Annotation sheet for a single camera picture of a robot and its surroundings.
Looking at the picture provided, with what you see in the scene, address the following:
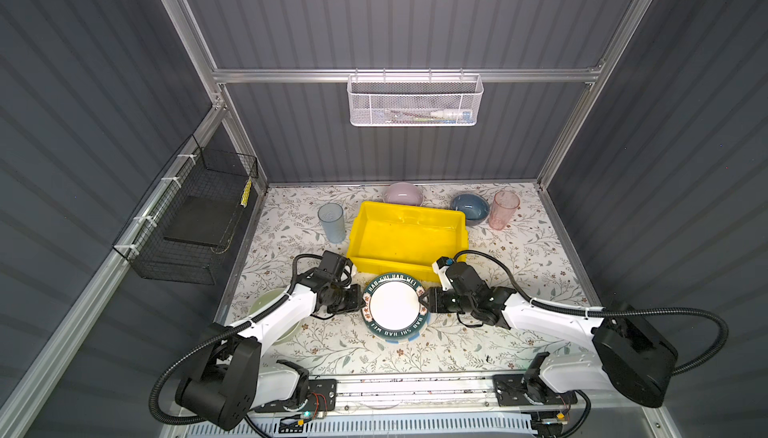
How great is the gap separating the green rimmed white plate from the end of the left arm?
0.33 ft

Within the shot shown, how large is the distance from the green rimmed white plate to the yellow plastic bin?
4 cm

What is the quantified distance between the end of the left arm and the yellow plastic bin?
6.0 inches

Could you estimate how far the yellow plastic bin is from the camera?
95 centimetres

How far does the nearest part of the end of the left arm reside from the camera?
0.64m

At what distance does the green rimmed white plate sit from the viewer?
0.82 m
